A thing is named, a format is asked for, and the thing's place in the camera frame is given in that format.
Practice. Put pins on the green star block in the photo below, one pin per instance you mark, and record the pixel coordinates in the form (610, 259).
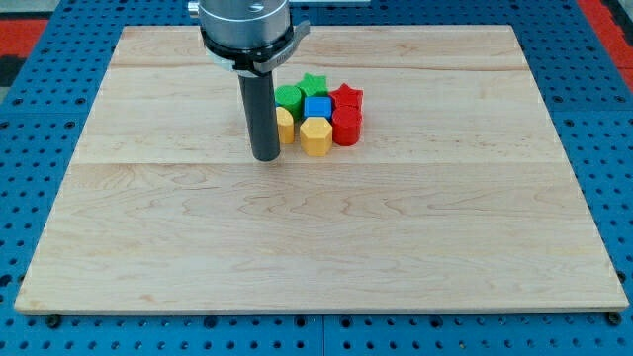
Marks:
(313, 85)

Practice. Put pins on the red cylinder block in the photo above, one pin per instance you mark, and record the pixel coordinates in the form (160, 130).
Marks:
(346, 123)

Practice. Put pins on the yellow heart block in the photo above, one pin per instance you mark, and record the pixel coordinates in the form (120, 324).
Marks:
(286, 125)

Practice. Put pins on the light wooden board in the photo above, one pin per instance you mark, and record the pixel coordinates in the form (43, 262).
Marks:
(458, 197)

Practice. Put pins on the green cylinder block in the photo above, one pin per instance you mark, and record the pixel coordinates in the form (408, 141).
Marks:
(291, 98)

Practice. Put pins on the red star block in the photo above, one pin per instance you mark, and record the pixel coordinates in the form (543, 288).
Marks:
(346, 96)

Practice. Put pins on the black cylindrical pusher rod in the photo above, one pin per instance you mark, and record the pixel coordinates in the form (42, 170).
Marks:
(260, 111)

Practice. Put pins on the yellow hexagon block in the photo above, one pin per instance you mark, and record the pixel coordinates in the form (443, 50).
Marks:
(316, 136)

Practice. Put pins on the blue cube block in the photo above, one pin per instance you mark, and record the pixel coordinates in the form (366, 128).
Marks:
(316, 106)

